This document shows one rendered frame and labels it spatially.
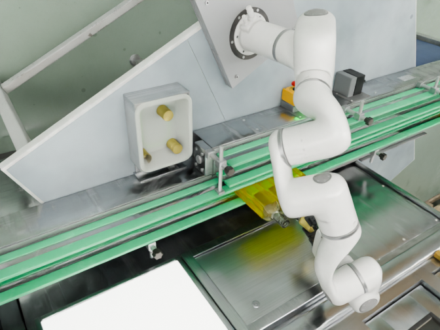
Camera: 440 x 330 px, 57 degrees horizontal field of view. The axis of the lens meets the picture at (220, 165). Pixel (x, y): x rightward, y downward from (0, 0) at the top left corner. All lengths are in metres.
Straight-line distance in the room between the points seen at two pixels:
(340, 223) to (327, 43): 0.39
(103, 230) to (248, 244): 0.46
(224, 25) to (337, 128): 0.53
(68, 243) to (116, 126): 0.35
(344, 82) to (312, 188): 0.89
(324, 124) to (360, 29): 0.91
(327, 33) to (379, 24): 0.86
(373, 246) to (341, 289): 0.51
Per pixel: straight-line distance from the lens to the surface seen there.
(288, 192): 0.85
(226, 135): 1.32
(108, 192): 1.25
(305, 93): 0.88
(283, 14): 1.38
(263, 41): 1.18
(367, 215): 1.60
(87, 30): 1.69
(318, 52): 0.94
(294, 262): 1.30
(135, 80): 1.18
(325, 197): 0.83
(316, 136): 0.85
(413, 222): 1.63
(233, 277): 1.24
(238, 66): 1.30
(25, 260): 1.14
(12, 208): 1.63
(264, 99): 1.48
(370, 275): 1.01
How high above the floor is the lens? 1.76
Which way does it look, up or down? 43 degrees down
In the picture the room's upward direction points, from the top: 132 degrees clockwise
